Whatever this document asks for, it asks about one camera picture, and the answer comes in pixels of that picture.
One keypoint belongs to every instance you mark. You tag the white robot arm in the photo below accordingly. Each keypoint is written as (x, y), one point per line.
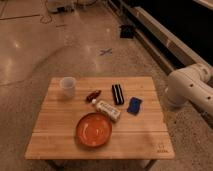
(190, 84)

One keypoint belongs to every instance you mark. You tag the orange ceramic bowl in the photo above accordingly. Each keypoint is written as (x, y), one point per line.
(93, 130)

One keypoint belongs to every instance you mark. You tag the black white-striped eraser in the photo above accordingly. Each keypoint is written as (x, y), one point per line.
(117, 94)

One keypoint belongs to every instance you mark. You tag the small red bottle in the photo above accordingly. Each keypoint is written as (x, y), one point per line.
(93, 95)

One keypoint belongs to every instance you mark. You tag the wooden folding table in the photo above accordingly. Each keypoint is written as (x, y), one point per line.
(71, 128)

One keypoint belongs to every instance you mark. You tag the blue sponge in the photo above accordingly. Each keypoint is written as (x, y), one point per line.
(134, 105)

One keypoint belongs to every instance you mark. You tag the translucent plastic cup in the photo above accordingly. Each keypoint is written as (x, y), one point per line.
(67, 85)

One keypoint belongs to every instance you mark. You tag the black box on floor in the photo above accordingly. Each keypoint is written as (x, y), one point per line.
(127, 31)

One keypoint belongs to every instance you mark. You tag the white device on floor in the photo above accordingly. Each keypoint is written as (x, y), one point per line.
(56, 6)

